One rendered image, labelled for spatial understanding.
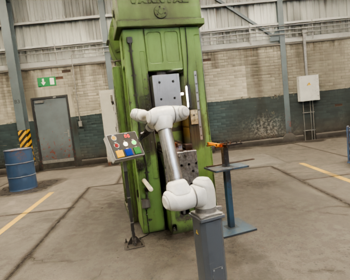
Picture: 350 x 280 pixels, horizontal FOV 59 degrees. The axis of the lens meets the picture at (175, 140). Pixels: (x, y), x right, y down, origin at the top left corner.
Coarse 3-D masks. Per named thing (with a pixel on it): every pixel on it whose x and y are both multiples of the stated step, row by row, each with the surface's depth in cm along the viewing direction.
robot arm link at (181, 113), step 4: (176, 108) 227; (180, 108) 226; (184, 108) 225; (176, 112) 226; (180, 112) 225; (184, 112) 225; (188, 112) 227; (176, 116) 226; (180, 116) 226; (184, 116) 226; (176, 120) 228; (180, 120) 229
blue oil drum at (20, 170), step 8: (8, 152) 649; (16, 152) 650; (24, 152) 660; (32, 152) 685; (8, 160) 652; (16, 160) 651; (24, 160) 659; (32, 160) 679; (8, 168) 655; (16, 168) 652; (24, 168) 659; (32, 168) 675; (8, 176) 659; (16, 176) 654; (24, 176) 660; (32, 176) 674; (16, 184) 655; (24, 184) 660; (32, 184) 672
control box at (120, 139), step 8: (120, 136) 314; (128, 136) 319; (136, 136) 325; (112, 144) 305; (120, 144) 309; (128, 144) 314; (136, 144) 319; (112, 152) 301; (112, 160) 303; (120, 160) 304
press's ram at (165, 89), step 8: (152, 80) 331; (160, 80) 333; (168, 80) 335; (176, 80) 337; (152, 88) 336; (160, 88) 333; (168, 88) 336; (176, 88) 338; (152, 96) 342; (160, 96) 334; (168, 96) 336; (176, 96) 338; (152, 104) 348; (160, 104) 335; (168, 104) 337; (176, 104) 339
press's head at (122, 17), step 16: (112, 0) 352; (128, 0) 329; (144, 0) 333; (160, 0) 337; (176, 0) 341; (192, 0) 346; (112, 16) 377; (128, 16) 330; (144, 16) 334; (160, 16) 337; (176, 16) 343; (192, 16) 347
